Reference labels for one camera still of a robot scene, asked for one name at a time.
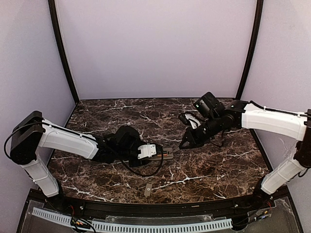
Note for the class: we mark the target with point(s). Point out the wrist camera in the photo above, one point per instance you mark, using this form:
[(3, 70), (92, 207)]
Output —
[(189, 119), (150, 152)]

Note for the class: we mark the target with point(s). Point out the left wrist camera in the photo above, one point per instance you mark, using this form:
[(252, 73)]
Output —
[(150, 152)]

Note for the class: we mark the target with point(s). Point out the left white cable duct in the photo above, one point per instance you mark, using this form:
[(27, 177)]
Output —
[(51, 216)]

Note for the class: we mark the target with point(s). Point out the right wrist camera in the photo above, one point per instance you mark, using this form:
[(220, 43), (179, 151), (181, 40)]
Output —
[(189, 119)]

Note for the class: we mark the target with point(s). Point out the black front rail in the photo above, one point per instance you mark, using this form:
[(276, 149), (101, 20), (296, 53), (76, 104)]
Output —
[(228, 207)]

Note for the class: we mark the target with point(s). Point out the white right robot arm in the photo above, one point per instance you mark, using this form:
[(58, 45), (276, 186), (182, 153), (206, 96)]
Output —
[(239, 114)]

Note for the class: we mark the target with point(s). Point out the left black frame post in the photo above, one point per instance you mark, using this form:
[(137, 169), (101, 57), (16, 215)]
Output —
[(61, 50)]

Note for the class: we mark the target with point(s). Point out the black frame post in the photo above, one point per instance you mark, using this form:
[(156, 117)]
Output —
[(251, 48), (61, 50)]

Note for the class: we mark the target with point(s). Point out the white cable duct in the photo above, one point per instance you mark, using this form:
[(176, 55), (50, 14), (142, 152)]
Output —
[(51, 216), (204, 227)]

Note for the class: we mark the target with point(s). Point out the right white cable duct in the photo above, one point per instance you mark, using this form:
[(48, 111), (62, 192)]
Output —
[(204, 227)]

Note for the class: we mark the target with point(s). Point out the right black frame post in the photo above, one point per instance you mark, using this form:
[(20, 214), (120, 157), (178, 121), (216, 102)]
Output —
[(251, 48)]

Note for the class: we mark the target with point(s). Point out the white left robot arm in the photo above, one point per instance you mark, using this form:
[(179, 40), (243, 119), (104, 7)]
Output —
[(35, 131)]

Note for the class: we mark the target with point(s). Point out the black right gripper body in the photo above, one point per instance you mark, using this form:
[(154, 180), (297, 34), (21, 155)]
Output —
[(192, 135)]

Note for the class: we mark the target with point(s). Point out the grey battery cover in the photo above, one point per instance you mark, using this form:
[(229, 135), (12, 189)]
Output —
[(148, 190)]

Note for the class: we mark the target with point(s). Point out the white remote control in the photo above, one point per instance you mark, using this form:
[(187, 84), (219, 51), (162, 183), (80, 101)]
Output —
[(158, 156)]

